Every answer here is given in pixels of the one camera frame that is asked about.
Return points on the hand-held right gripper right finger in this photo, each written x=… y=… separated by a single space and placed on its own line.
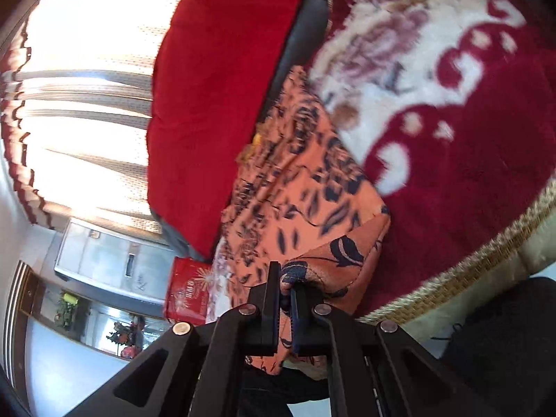
x=297 y=317

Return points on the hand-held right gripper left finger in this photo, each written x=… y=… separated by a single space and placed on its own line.
x=271 y=308

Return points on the orange floral shirt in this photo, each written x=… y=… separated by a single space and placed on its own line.
x=295 y=191

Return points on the red printed gift bag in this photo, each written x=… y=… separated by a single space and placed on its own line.
x=186 y=286

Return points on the silver cabinet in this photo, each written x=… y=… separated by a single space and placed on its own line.
x=95 y=260

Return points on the beige cushion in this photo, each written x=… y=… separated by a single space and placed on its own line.
x=491 y=269

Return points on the green potted plant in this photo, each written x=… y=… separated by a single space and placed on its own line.
x=67 y=308

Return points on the person's black trousers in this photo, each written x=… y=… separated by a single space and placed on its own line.
x=512 y=347

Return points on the red quilt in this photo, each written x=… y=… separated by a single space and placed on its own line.
x=208 y=95

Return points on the maroon cream floral blanket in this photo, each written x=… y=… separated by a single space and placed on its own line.
x=456 y=139

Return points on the dark grey leather sofa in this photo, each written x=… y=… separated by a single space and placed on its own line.
x=304 y=39

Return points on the cream dotted curtain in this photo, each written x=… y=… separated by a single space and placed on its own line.
x=87 y=95

